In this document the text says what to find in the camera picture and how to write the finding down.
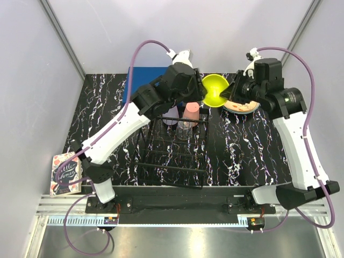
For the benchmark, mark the aluminium rail frame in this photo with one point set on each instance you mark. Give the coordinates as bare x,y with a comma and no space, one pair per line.
70,211

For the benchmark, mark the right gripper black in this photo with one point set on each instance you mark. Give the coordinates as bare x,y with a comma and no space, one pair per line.
232,91

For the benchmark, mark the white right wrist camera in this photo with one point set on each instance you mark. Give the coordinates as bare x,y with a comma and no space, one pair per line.
252,56

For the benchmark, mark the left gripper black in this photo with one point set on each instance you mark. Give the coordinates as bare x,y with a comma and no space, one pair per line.
196,95

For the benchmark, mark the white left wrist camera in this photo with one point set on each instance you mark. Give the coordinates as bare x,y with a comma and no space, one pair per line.
180,57

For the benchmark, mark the black wire dish rack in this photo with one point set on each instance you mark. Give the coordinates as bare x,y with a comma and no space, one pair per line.
161,158

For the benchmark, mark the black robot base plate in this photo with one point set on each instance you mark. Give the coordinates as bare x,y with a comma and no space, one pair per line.
163,205

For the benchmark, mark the illustrated book at left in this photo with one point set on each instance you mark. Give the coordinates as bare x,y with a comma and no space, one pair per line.
71,172

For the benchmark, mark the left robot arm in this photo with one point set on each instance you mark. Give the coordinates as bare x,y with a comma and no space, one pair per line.
147,103

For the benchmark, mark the peach floral plate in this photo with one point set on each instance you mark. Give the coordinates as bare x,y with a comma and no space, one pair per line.
240,107

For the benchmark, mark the lilac plastic cup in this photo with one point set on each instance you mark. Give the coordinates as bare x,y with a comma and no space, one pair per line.
171,117

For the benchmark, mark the teal scalloped plate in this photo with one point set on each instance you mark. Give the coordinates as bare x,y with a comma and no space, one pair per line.
241,112

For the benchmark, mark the pink plastic cup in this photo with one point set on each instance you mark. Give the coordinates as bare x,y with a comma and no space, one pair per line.
191,112

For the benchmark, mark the blue ring binder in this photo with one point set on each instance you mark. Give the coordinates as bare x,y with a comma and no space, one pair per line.
144,75

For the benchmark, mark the yellow bowl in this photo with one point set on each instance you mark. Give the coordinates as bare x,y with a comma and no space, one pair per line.
215,84

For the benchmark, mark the clear drinking glass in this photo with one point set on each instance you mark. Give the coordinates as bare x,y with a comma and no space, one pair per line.
184,130

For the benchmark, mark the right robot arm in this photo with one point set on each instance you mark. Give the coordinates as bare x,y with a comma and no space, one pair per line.
262,82

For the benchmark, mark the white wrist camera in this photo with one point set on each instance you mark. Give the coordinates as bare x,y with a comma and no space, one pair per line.
252,56
180,57

